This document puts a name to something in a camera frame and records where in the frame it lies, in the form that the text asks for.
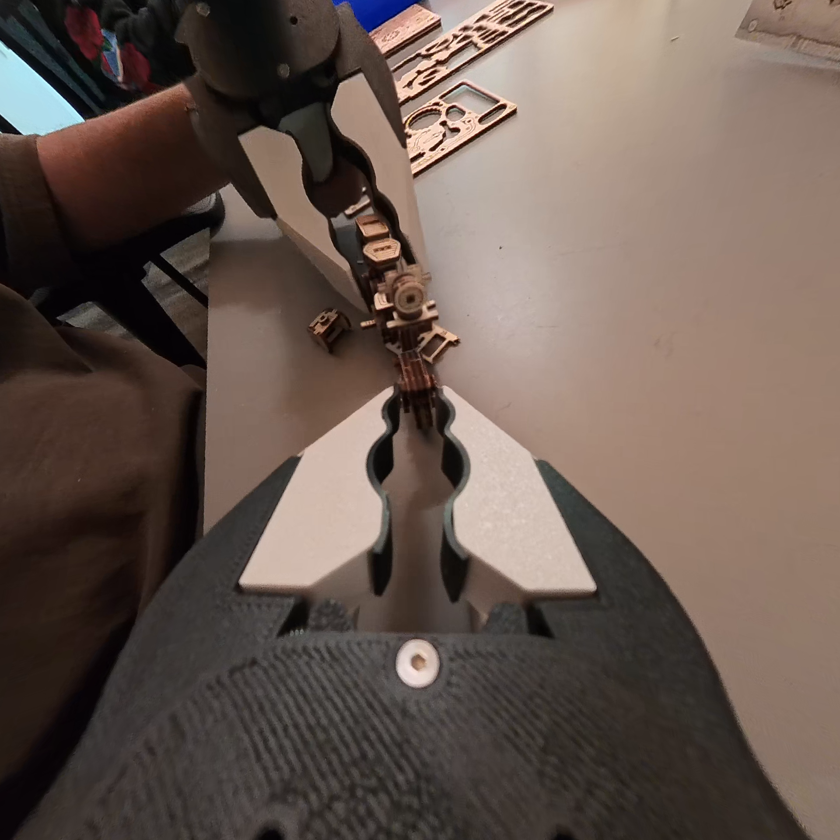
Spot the dark wooden board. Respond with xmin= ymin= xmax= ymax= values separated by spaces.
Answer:
xmin=369 ymin=8 xmax=442 ymax=59

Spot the blue storage bin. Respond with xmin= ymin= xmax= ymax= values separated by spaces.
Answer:
xmin=333 ymin=0 xmax=395 ymax=30

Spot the person's brown clothing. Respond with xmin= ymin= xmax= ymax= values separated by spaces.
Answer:
xmin=0 ymin=131 xmax=206 ymax=821

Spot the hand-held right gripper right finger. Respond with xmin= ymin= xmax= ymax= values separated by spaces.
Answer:
xmin=437 ymin=386 xmax=599 ymax=603

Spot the wooden punch-out sheet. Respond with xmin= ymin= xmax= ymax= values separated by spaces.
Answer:
xmin=388 ymin=0 xmax=555 ymax=106
xmin=402 ymin=79 xmax=519 ymax=178

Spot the wooden model wheel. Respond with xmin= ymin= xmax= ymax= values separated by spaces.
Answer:
xmin=394 ymin=351 xmax=438 ymax=431

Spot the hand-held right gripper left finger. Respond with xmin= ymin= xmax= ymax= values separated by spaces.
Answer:
xmin=238 ymin=386 xmax=403 ymax=599

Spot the grey desk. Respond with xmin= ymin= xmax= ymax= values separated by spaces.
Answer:
xmin=203 ymin=0 xmax=840 ymax=840

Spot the small wooden block assembly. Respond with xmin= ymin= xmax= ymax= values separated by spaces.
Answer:
xmin=307 ymin=307 xmax=353 ymax=356

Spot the illustrated instruction booklet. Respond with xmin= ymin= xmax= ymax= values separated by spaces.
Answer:
xmin=734 ymin=0 xmax=840 ymax=67

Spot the person's left forearm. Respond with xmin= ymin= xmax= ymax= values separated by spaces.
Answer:
xmin=36 ymin=82 xmax=227 ymax=253

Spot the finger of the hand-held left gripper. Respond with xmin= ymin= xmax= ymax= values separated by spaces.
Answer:
xmin=238 ymin=123 xmax=370 ymax=315
xmin=330 ymin=71 xmax=427 ymax=278

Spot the wooden motorcycle model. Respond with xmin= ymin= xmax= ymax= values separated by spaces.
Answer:
xmin=354 ymin=214 xmax=462 ymax=368

